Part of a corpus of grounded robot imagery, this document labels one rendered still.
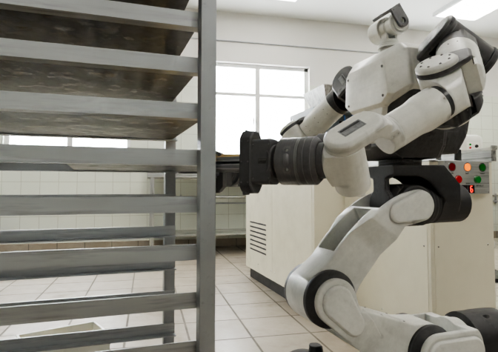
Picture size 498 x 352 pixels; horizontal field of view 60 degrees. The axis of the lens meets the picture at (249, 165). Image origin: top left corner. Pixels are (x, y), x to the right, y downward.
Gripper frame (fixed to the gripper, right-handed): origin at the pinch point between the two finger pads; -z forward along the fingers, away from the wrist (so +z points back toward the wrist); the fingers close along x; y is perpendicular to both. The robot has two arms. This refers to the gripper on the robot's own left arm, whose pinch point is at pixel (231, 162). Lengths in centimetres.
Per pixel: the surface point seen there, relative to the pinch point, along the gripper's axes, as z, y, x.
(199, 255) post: -2.6, 7.2, -17.4
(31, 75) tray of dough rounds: -36.3, 17.6, 17.4
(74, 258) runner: -19.8, 20.4, -17.5
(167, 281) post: -34, -25, -31
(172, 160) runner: -8.0, 8.7, 0.1
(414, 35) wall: -12, -575, 220
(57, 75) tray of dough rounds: -31.6, 15.3, 17.5
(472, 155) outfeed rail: 46, -144, 11
